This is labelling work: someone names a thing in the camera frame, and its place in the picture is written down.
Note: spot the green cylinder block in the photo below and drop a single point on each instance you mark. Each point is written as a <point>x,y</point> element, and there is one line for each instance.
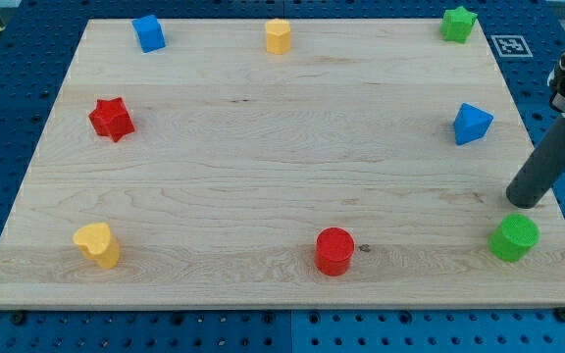
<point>513,238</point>

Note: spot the red cylinder block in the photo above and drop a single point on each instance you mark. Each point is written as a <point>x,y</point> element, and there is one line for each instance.
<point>334,250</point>

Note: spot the wooden board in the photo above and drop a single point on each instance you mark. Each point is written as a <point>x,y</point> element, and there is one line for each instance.
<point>240,158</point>

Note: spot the yellow pentagon block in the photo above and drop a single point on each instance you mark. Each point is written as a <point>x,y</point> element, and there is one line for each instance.
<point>278,36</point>

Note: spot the red star block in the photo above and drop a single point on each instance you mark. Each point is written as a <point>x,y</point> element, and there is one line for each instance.
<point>110,118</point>

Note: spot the blue triangle block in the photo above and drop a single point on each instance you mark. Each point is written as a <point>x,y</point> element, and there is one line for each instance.
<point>471,123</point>

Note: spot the blue cube block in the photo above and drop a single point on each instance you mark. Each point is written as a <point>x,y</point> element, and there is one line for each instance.
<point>149,33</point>

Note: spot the yellow heart block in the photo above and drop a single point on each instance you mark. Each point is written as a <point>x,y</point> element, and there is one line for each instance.
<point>97,243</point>

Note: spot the green star block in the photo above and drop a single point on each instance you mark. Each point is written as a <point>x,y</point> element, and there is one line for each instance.
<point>457,24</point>

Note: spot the white fiducial marker tag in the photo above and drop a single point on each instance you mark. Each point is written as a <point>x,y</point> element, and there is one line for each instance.
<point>511,46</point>

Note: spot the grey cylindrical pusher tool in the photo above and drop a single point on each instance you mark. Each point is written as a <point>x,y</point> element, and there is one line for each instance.
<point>542,169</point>

